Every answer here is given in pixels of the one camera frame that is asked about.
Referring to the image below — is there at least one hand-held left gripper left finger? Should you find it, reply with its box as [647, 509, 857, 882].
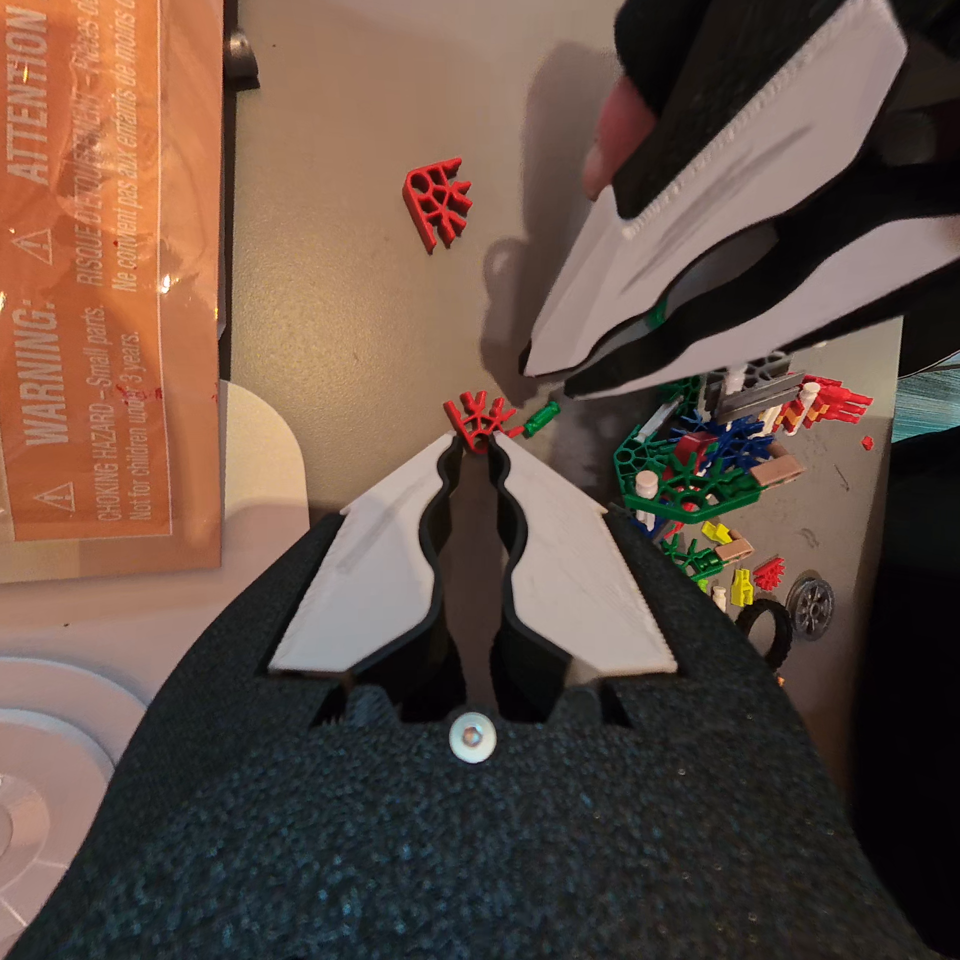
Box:
[267, 432, 464, 676]

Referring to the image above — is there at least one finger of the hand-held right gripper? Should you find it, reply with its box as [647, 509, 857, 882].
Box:
[561, 216, 960, 400]
[519, 0, 910, 378]

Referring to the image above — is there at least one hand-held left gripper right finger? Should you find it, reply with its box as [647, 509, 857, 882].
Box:
[487, 432, 680, 687]

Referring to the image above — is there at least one person's right hand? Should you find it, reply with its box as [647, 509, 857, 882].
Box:
[582, 73, 659, 201]

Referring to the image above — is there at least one colourful toy model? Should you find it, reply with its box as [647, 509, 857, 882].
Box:
[612, 352, 876, 595]

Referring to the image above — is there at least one white desk stand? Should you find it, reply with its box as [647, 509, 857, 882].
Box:
[0, 381, 313, 933]

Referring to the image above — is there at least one black toy tyre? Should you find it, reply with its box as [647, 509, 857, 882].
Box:
[734, 597, 795, 670]

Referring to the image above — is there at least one grey wheel hub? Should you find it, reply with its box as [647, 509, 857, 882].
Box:
[785, 570, 837, 644]

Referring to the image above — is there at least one red square connector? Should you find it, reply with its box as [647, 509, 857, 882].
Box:
[402, 156, 474, 255]

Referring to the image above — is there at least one toy set instruction booklet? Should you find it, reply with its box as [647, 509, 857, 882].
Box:
[0, 0, 228, 586]

